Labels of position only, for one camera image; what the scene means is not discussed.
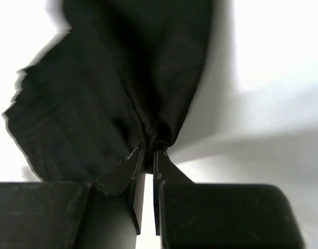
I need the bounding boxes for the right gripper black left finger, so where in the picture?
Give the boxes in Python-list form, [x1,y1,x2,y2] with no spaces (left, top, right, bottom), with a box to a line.
[0,145,145,248]

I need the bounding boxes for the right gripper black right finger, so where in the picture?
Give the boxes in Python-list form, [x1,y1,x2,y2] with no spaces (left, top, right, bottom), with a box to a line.
[153,149,305,248]

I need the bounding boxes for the black pleated skirt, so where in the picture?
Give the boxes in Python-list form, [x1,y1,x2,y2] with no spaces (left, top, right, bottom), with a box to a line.
[5,1,217,182]

